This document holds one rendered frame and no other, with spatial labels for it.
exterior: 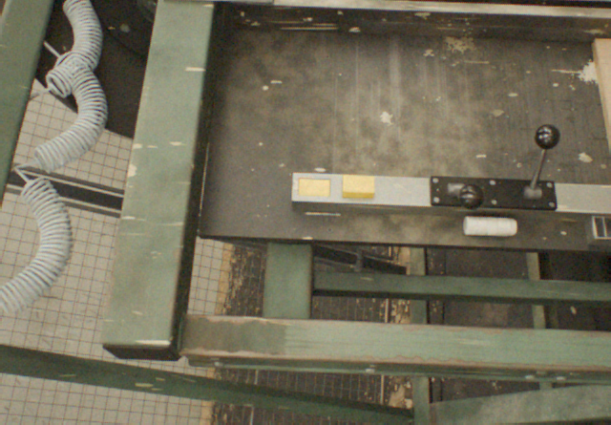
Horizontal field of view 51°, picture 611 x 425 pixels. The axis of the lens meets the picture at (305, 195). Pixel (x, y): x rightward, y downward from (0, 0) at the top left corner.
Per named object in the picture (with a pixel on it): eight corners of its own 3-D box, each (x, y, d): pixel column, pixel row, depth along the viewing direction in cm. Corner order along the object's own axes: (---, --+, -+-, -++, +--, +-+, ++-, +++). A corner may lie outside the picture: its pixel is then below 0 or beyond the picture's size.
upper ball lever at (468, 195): (465, 201, 104) (487, 212, 90) (441, 201, 104) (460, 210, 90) (467, 178, 103) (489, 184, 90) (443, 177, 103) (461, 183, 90)
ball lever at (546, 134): (544, 206, 101) (567, 133, 93) (520, 205, 101) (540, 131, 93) (538, 192, 104) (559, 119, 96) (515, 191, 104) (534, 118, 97)
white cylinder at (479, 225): (463, 237, 104) (512, 239, 104) (468, 230, 102) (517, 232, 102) (462, 220, 106) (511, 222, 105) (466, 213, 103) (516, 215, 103)
